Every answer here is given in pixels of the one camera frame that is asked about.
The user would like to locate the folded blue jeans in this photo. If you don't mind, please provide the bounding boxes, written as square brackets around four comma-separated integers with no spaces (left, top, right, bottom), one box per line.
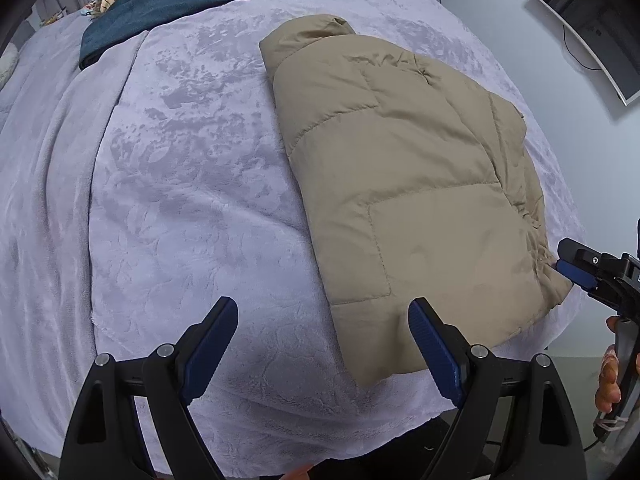
[79,0,252,71]

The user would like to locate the round white pillow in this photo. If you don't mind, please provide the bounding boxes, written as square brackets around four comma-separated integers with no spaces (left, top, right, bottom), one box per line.
[0,42,21,87]

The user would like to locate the lavender plush bed blanket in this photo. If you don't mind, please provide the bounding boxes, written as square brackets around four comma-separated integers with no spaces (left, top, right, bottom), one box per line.
[0,0,589,476]

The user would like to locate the black monitor cable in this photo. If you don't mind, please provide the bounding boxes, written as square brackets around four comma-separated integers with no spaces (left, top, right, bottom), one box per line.
[562,24,604,72]

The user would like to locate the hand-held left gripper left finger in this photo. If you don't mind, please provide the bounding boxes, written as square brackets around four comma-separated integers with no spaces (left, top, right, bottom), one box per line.
[59,296,239,480]

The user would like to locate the white curved monitor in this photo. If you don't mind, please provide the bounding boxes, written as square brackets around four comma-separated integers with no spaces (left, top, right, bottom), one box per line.
[527,0,640,107]

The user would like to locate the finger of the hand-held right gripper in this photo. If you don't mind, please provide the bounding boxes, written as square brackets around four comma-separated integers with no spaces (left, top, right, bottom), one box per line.
[555,259,601,292]
[557,238,623,267]

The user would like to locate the person's right hand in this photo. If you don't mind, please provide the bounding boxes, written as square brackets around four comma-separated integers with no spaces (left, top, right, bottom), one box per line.
[594,314,640,414]

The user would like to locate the beige puffer jacket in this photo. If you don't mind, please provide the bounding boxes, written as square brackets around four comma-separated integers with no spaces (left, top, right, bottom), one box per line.
[259,14,574,389]

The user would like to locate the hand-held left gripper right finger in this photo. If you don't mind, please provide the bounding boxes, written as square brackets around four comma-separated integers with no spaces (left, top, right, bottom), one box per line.
[407,297,587,480]

